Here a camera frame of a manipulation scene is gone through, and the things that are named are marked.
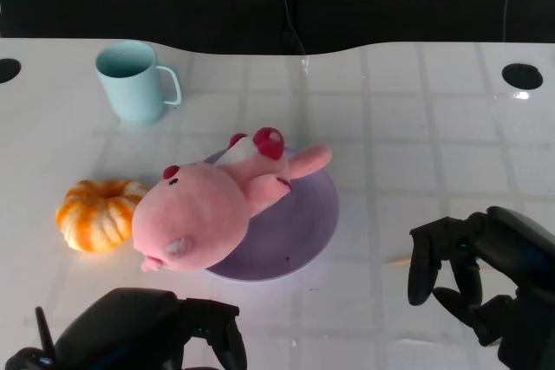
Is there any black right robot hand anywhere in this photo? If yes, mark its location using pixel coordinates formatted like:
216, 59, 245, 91
407, 206, 555, 370

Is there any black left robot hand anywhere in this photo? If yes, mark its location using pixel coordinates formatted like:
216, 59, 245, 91
54, 287, 248, 370

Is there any pink plush pig doll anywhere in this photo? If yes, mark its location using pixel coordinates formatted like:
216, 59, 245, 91
131, 126, 334, 274

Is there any lavender round plate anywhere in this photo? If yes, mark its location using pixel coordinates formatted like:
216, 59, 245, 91
203, 148, 341, 282

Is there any orange white striped pumpkin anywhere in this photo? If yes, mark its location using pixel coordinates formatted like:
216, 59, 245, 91
55, 179, 151, 254

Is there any black round table grommet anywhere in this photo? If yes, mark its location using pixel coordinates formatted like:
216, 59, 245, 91
501, 63, 544, 88
0, 58, 22, 84

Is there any light blue mug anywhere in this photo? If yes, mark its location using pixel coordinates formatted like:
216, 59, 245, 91
95, 41, 182, 125

